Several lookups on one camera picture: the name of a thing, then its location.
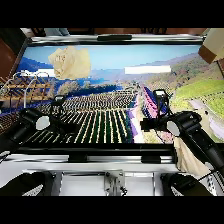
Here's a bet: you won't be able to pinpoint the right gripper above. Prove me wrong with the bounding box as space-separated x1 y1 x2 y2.
139 117 168 133

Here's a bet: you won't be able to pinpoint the cardboard box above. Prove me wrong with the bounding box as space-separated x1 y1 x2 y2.
198 28 224 65

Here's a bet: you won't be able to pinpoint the person's legs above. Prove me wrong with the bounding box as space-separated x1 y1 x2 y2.
43 28 71 37

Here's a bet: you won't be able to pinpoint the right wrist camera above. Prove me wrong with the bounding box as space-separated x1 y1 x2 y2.
152 88 170 118

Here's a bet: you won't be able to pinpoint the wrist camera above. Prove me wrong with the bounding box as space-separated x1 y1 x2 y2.
51 94 68 116
152 88 170 118

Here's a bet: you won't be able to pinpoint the silver frame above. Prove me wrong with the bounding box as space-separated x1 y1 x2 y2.
0 33 224 197

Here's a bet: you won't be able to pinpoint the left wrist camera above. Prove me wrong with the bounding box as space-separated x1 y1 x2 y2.
51 94 68 116

